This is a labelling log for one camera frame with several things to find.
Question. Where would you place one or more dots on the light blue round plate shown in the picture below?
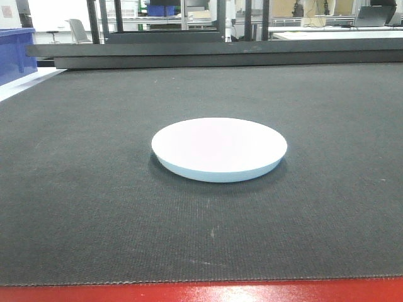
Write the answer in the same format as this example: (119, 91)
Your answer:
(219, 149)

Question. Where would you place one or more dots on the grey office chair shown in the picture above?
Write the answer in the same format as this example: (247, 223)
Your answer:
(79, 35)

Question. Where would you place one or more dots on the black round stool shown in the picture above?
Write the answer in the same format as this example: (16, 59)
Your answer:
(54, 39)

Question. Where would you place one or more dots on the blue plastic crate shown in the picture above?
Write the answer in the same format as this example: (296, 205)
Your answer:
(14, 61)

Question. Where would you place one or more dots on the white background work table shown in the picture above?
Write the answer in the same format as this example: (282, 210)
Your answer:
(333, 32)

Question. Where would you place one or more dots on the black metal cart frame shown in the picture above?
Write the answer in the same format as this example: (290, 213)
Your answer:
(129, 22)

